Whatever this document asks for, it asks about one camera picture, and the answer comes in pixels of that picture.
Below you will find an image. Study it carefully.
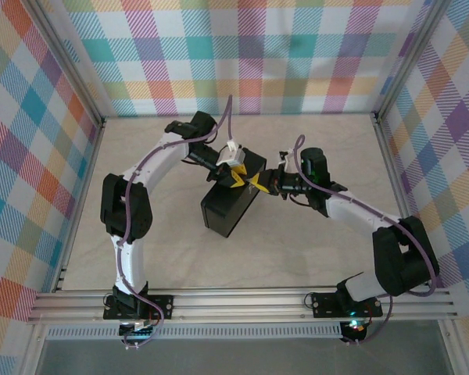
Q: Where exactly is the black starry night tin box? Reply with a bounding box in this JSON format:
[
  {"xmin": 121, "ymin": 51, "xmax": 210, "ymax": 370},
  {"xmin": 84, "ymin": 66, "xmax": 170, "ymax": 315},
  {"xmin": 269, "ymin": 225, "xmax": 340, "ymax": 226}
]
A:
[{"xmin": 199, "ymin": 147, "xmax": 268, "ymax": 239}]

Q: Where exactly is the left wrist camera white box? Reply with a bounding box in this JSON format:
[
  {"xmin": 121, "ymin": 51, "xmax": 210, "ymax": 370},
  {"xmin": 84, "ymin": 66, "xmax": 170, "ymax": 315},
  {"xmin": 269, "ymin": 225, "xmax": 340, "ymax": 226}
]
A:
[{"xmin": 216, "ymin": 141, "xmax": 246, "ymax": 168}]

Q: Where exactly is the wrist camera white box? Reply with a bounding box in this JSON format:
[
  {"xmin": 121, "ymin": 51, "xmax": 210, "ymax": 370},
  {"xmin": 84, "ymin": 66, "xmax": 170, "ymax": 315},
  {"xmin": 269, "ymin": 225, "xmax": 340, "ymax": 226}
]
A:
[
  {"xmin": 216, "ymin": 141, "xmax": 246, "ymax": 168},
  {"xmin": 278, "ymin": 149, "xmax": 296, "ymax": 169}
]

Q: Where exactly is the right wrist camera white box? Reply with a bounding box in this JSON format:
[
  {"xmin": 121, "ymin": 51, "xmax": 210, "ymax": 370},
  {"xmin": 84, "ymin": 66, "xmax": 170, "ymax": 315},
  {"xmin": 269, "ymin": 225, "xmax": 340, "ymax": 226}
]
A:
[{"xmin": 278, "ymin": 149, "xmax": 296, "ymax": 169}]

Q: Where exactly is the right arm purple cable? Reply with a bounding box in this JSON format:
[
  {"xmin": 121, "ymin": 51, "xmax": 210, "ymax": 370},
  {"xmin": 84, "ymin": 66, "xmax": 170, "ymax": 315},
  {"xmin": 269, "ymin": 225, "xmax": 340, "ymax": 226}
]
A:
[{"xmin": 283, "ymin": 134, "xmax": 442, "ymax": 347}]

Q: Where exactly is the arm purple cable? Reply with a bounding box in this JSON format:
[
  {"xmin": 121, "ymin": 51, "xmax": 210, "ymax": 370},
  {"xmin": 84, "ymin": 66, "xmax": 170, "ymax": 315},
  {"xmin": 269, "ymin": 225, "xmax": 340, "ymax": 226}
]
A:
[
  {"xmin": 283, "ymin": 134, "xmax": 442, "ymax": 347},
  {"xmin": 116, "ymin": 95, "xmax": 239, "ymax": 351}
]

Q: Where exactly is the aluminium frame side rail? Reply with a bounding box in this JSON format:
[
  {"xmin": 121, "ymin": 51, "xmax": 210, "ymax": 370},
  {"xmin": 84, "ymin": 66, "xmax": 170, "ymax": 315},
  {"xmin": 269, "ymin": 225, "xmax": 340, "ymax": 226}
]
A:
[
  {"xmin": 373, "ymin": 112, "xmax": 435, "ymax": 288},
  {"xmin": 51, "ymin": 119, "xmax": 107, "ymax": 295}
]

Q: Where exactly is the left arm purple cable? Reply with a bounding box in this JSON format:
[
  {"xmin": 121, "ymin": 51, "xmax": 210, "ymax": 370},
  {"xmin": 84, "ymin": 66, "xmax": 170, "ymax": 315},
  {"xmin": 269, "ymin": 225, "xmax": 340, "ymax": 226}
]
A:
[{"xmin": 116, "ymin": 95, "xmax": 239, "ymax": 351}]

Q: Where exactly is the aluminium mounting rail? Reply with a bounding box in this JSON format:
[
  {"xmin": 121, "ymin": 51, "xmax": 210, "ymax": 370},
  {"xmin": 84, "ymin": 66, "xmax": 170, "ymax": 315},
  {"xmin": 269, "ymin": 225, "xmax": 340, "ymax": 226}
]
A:
[{"xmin": 26, "ymin": 287, "xmax": 460, "ymax": 326}]

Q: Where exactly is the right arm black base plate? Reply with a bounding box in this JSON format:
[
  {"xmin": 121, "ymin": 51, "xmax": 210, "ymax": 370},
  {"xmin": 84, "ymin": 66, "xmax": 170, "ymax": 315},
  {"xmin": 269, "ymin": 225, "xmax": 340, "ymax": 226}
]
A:
[{"xmin": 310, "ymin": 289, "xmax": 385, "ymax": 319}]

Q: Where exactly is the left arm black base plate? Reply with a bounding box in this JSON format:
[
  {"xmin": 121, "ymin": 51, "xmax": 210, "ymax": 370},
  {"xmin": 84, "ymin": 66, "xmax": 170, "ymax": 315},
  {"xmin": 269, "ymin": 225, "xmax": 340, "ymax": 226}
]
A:
[{"xmin": 102, "ymin": 294, "xmax": 175, "ymax": 322}]

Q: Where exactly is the aluminium frame post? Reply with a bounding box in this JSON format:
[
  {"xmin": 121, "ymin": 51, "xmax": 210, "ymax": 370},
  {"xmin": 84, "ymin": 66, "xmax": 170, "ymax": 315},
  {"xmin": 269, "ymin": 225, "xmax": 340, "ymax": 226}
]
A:
[
  {"xmin": 374, "ymin": 0, "xmax": 449, "ymax": 123},
  {"xmin": 29, "ymin": 0, "xmax": 107, "ymax": 127}
]

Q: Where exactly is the grey slotted cable duct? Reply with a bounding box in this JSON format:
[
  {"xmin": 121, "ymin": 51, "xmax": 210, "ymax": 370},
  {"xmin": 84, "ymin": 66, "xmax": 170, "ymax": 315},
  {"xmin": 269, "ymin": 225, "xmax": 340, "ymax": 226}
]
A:
[{"xmin": 45, "ymin": 325, "xmax": 345, "ymax": 341}]

